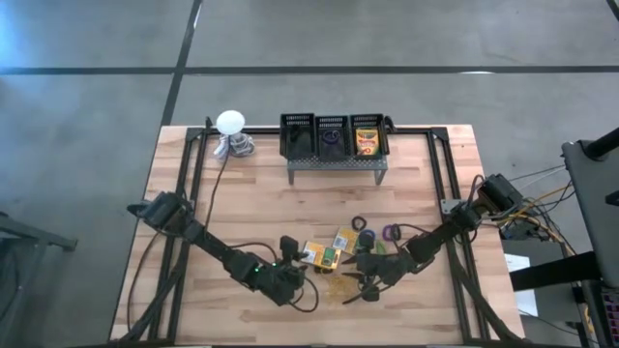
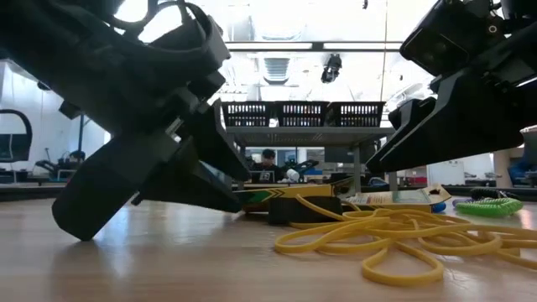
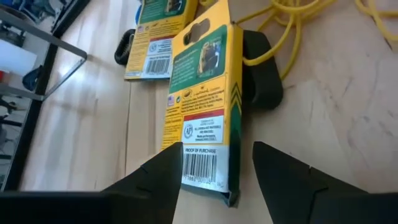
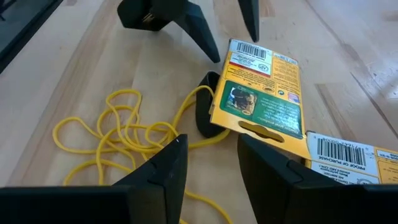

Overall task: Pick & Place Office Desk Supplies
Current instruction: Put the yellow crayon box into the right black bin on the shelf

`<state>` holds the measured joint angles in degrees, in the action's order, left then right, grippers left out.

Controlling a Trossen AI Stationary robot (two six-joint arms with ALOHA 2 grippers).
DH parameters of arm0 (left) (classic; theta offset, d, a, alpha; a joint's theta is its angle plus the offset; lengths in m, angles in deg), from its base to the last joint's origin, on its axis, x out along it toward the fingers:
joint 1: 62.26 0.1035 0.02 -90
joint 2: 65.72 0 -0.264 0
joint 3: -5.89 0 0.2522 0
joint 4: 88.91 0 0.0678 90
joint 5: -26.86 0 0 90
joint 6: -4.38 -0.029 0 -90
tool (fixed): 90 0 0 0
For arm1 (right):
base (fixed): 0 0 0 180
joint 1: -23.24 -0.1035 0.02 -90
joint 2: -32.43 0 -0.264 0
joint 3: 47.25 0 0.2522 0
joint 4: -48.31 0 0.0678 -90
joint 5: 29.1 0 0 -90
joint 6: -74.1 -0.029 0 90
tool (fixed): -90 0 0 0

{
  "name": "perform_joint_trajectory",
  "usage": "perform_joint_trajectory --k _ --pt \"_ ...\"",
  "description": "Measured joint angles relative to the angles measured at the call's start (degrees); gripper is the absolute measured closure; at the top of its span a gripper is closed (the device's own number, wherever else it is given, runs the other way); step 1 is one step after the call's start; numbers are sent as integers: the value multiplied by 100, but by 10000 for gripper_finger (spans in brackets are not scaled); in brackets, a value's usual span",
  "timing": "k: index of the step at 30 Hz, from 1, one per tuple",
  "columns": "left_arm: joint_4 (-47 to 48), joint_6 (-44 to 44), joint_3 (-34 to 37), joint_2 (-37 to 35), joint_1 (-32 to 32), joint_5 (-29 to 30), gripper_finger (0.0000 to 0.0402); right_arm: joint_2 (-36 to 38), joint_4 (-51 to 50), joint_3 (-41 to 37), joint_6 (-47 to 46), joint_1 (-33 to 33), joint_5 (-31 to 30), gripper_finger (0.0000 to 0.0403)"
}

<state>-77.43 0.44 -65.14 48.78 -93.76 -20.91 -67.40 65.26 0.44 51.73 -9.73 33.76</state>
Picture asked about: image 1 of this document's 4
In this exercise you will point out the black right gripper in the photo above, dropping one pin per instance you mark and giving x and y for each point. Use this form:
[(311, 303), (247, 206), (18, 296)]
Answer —
[(392, 268)]

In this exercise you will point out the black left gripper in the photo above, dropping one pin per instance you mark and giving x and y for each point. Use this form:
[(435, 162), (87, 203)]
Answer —
[(285, 285)]

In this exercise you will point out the green spiral wrist coil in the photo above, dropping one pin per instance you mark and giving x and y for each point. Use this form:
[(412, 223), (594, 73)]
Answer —
[(380, 247)]

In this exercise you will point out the blue spiral wrist coil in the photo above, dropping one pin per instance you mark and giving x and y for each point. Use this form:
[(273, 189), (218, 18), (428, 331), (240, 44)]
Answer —
[(368, 232)]

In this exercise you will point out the purple spiral wrist coil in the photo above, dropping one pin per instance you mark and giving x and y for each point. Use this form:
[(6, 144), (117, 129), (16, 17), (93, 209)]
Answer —
[(384, 233)]

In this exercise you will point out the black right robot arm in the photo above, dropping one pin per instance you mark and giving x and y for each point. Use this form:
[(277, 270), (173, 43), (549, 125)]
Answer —
[(435, 241)]

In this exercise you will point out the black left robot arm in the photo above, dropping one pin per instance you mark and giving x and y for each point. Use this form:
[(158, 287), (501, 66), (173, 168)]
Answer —
[(213, 244)]

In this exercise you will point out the grey perforated metal shelf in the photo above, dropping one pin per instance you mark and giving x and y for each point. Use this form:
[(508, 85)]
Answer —
[(338, 163)]

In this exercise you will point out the white mushroom table lamp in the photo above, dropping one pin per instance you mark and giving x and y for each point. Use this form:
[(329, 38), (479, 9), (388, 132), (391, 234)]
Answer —
[(230, 122)]

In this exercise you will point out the white paper sheet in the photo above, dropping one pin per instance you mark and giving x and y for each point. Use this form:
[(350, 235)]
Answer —
[(520, 285)]

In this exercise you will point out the black flat bar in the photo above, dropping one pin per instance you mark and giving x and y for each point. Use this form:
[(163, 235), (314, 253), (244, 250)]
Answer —
[(556, 270)]

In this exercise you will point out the grey metal cart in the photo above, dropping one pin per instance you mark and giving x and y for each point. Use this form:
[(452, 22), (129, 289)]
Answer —
[(595, 203)]

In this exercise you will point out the grey metal stand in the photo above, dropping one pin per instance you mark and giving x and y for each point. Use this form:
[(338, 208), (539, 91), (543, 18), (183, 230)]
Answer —
[(29, 237)]

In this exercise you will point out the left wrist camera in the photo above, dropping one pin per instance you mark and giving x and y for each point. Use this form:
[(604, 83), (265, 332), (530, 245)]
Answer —
[(288, 247)]

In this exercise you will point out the grey metal bracket plate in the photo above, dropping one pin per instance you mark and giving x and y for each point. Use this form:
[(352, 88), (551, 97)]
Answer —
[(452, 205)]

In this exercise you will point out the black aluminium table frame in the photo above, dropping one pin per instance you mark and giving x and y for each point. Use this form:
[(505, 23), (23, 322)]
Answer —
[(416, 130)]

